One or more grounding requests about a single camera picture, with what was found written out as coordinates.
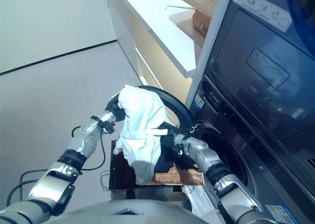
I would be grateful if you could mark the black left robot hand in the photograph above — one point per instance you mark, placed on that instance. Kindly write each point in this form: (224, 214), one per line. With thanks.
(113, 108)

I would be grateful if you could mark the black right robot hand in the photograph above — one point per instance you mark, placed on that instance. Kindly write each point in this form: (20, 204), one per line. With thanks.
(169, 133)

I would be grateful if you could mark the light grey white garment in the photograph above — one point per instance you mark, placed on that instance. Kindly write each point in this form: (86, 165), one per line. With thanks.
(142, 125)

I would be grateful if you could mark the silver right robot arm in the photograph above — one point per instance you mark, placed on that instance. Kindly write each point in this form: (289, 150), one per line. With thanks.
(211, 165)

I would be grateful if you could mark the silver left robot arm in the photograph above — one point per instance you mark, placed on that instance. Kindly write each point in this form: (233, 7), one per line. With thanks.
(78, 140)

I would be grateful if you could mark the round glass washing machine door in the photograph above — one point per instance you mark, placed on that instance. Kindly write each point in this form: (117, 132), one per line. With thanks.
(174, 103)

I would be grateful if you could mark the small blue white sticker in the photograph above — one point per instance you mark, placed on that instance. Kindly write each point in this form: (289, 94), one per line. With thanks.
(198, 102)

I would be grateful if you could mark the light wicker laundry basket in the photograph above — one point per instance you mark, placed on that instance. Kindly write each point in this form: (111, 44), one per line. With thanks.
(182, 177)

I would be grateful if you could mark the glossy dark brown stool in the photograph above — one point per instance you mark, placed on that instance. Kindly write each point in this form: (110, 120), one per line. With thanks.
(120, 169)

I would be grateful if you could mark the silver right robot leg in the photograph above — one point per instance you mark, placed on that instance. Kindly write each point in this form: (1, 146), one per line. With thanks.
(179, 199)

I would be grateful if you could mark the grey robot torso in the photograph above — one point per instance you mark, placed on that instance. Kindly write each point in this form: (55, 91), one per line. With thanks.
(123, 214)

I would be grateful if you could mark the white counter cabinet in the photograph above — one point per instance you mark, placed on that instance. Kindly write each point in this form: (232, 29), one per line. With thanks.
(157, 24)

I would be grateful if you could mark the woven brown placemat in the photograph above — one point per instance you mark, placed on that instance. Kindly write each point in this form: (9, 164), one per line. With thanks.
(189, 28)

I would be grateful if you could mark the dark brown wicker basket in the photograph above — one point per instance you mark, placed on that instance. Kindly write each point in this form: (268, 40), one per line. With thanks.
(201, 22)

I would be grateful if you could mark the blue energy label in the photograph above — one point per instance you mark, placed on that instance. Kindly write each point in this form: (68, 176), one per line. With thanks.
(276, 211)

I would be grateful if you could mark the white dryer instruction label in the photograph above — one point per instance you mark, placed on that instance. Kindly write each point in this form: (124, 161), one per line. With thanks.
(265, 9)

